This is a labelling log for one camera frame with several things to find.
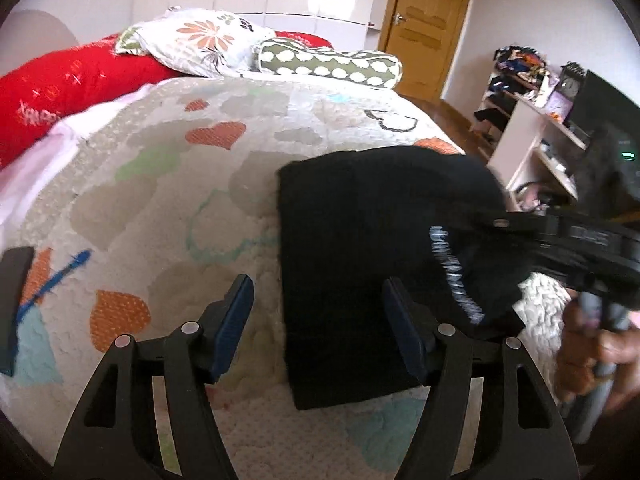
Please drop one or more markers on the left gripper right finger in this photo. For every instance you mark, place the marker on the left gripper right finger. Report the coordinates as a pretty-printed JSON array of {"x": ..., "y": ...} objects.
[{"x": 521, "y": 433}]

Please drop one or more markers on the white shelf unit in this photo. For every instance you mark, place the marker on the white shelf unit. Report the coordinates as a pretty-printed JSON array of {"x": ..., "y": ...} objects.
[{"x": 520, "y": 129}]

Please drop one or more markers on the black pants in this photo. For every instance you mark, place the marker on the black pants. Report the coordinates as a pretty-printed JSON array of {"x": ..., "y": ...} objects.
[{"x": 349, "y": 221}]

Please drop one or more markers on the pink bed sheet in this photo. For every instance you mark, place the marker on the pink bed sheet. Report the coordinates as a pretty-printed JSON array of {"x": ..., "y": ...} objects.
[{"x": 27, "y": 176}]

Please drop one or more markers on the green white bolster pillow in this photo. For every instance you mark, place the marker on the green white bolster pillow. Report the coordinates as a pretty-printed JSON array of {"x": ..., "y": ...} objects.
[{"x": 289, "y": 57}]

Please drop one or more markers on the floral white pillow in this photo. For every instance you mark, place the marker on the floral white pillow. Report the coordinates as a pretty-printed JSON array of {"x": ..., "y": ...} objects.
[{"x": 198, "y": 42}]

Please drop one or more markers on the round white headboard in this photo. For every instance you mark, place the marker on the round white headboard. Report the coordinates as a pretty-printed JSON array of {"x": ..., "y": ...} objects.
[{"x": 29, "y": 34}]

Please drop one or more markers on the wooden door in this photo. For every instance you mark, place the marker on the wooden door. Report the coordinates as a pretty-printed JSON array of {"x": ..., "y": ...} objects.
[{"x": 423, "y": 35}]

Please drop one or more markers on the patterned quilt bedspread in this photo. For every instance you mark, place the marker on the patterned quilt bedspread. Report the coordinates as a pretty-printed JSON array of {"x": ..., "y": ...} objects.
[{"x": 153, "y": 220}]

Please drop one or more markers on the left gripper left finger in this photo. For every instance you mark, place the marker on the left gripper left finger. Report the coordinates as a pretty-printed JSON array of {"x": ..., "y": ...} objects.
[{"x": 113, "y": 434}]

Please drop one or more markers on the person's right hand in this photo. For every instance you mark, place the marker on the person's right hand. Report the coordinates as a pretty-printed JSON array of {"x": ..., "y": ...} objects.
[{"x": 582, "y": 347}]

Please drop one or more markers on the red happy pillow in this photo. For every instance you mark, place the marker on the red happy pillow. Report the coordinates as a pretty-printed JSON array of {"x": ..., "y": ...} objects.
[{"x": 66, "y": 82}]

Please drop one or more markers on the black smartphone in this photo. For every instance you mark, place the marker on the black smartphone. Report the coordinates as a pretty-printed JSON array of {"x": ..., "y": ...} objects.
[{"x": 14, "y": 268}]

